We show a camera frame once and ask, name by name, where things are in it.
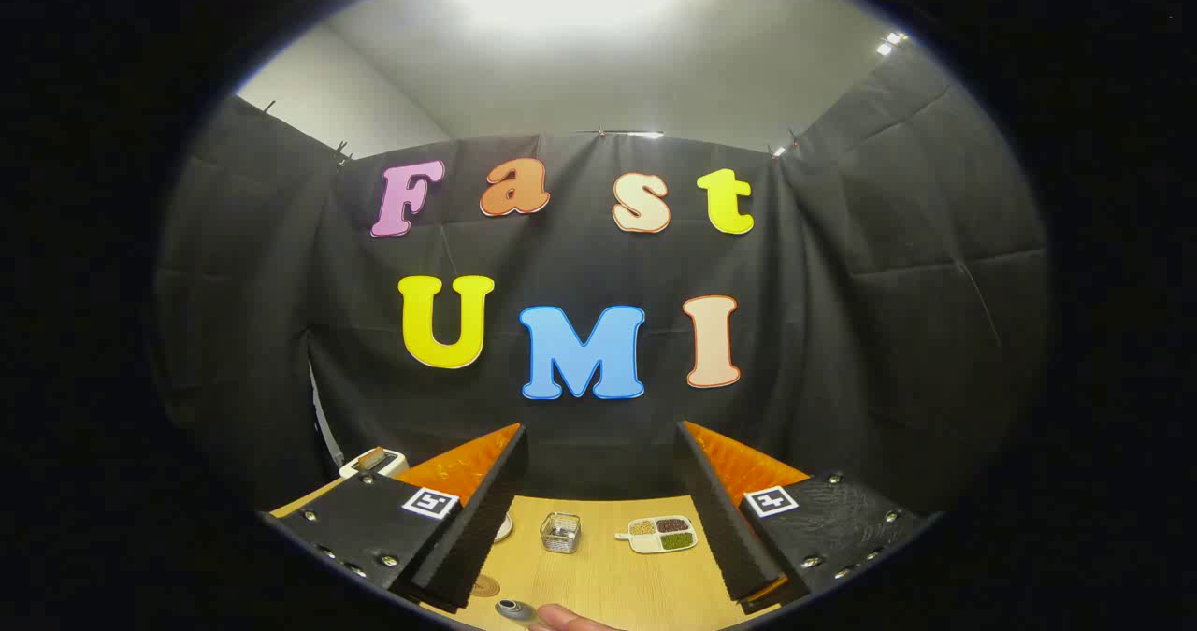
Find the white divided dish with grains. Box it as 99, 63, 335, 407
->
614, 515, 699, 556

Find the cream toaster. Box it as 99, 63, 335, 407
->
339, 446, 411, 480

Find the small glass wire container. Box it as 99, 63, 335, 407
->
540, 512, 583, 555

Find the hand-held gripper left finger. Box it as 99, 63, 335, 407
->
265, 423, 530, 613

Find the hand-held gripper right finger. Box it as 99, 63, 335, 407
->
673, 420, 939, 615

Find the wooden table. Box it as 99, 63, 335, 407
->
269, 477, 777, 631

